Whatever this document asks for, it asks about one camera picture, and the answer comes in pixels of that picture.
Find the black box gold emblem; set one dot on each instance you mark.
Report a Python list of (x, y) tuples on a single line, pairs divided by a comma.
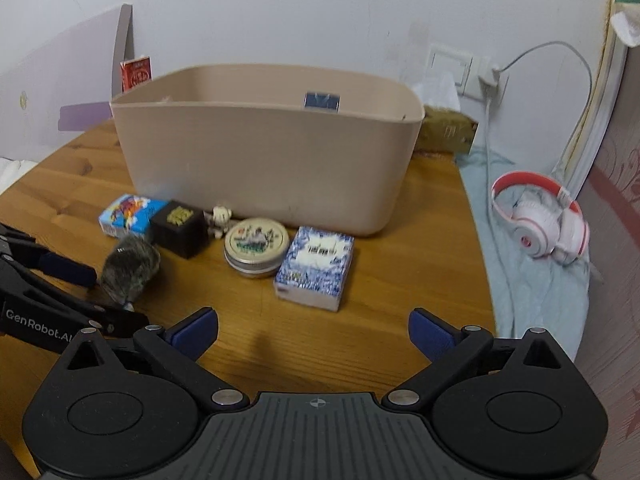
[(179, 228)]

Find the red white headphones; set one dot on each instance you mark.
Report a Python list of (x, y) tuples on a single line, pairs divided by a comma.
[(535, 227)]

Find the beige plastic storage bin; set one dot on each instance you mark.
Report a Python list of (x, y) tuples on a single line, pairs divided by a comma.
[(239, 136)]

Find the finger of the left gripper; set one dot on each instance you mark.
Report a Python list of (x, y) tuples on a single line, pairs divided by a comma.
[(115, 322), (23, 249)]

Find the small white figurine keychain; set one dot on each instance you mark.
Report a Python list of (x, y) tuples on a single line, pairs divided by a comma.
[(219, 221)]

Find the green tissue box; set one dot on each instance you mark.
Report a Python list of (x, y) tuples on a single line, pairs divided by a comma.
[(625, 20)]

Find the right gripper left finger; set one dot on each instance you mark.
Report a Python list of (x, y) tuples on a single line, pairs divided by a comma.
[(173, 355)]

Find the grey furry brush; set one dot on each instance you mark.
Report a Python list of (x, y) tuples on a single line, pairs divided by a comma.
[(128, 268)]

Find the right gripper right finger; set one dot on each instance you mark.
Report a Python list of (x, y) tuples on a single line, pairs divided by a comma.
[(453, 354)]

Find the white charger with cable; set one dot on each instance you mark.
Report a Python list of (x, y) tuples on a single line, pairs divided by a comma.
[(490, 80)]

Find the olive brown tissue box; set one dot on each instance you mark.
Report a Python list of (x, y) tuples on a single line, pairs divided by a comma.
[(445, 129)]

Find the red milk carton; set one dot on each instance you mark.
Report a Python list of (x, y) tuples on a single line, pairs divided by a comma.
[(134, 72)]

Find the light blue cloth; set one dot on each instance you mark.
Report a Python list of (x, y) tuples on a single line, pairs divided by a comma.
[(525, 292)]

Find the blue cartoon card box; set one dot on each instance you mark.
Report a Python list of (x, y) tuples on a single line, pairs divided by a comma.
[(130, 215)]

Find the purple white headboard panel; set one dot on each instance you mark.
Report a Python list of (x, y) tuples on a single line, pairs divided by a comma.
[(65, 87)]

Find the round tin with picture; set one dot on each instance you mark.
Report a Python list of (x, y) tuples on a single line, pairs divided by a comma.
[(256, 247)]

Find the dark red black box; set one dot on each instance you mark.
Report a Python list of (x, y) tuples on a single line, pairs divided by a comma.
[(322, 101)]

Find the blue white patterned box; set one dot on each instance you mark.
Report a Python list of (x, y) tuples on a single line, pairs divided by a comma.
[(314, 270)]

